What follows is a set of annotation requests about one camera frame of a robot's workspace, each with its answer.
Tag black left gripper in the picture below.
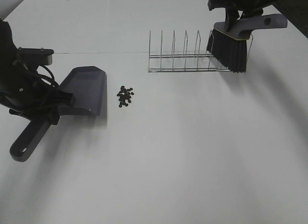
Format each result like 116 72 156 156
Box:
0 62 74 125

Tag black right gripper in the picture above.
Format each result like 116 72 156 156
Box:
207 0 263 32

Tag grey plastic dustpan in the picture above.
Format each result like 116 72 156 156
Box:
10 66 106 162

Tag grey hand brush black bristles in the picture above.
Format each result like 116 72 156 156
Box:
206 13 288 73

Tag pile of coffee beans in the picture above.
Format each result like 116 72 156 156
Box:
117 85 134 108

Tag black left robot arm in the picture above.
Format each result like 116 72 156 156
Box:
0 20 74 125

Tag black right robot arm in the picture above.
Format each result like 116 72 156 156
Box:
207 0 282 31

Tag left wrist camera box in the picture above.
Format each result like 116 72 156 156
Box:
17 48 54 66

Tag metal wire rack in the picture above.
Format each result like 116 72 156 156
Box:
147 30 254 73

